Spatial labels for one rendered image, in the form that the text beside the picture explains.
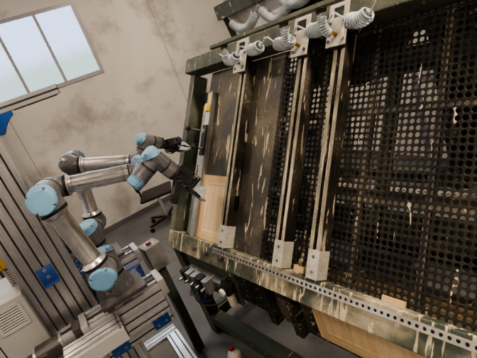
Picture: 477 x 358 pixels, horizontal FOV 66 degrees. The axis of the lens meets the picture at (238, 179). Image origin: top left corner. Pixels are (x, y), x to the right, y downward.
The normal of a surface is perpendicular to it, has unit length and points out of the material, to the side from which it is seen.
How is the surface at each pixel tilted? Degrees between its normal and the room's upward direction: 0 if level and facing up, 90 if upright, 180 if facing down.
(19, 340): 90
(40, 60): 90
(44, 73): 90
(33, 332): 90
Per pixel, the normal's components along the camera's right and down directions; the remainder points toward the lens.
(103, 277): 0.34, 0.35
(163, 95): 0.49, 0.14
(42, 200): 0.23, 0.12
